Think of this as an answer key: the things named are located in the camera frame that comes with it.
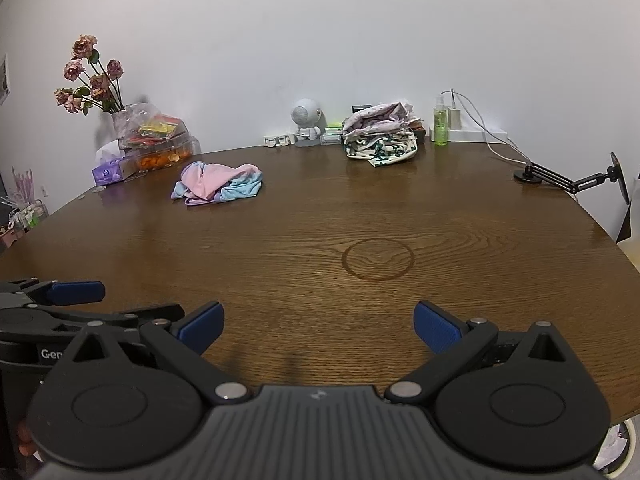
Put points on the black articulated phone holder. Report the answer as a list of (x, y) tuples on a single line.
[(550, 176)]

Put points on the folded white green-print garment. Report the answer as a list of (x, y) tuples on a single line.
[(380, 149)]

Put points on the dried pink rose bouquet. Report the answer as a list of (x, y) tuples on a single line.
[(84, 46)]

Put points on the pink blue purple-trimmed vest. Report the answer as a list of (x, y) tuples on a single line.
[(215, 182)]

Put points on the small green white box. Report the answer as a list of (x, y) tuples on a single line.
[(332, 140), (333, 131)]

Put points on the wall picture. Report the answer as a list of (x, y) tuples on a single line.
[(4, 80)]

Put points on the dark red box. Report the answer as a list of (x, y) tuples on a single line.
[(420, 135)]

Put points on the clear glass vase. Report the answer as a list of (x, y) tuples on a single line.
[(122, 122)]

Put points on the clear container of orange snacks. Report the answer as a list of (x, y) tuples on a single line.
[(160, 157)]

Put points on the white round object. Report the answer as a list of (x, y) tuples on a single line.
[(617, 452)]

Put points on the plastic bag of colourful packets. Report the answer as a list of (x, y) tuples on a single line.
[(152, 127)]

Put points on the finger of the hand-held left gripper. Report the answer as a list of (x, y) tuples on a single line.
[(75, 292), (115, 317)]

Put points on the cluttered storage box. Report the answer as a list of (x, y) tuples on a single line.
[(25, 222)]

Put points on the white charger plug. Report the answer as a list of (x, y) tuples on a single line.
[(455, 117)]

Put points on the purple tissue box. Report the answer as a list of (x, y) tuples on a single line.
[(107, 171)]

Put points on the green spray bottle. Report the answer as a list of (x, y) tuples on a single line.
[(440, 127)]

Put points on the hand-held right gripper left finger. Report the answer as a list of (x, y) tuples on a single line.
[(200, 327)]

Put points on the white power strip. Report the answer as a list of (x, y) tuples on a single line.
[(475, 135)]

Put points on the small black box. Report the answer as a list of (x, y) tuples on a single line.
[(361, 108)]

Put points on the white robot-shaped speaker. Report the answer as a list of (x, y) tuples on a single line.
[(306, 120)]

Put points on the pink white straws bundle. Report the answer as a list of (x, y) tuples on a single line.
[(22, 185)]

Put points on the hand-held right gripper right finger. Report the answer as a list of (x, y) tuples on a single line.
[(437, 330)]

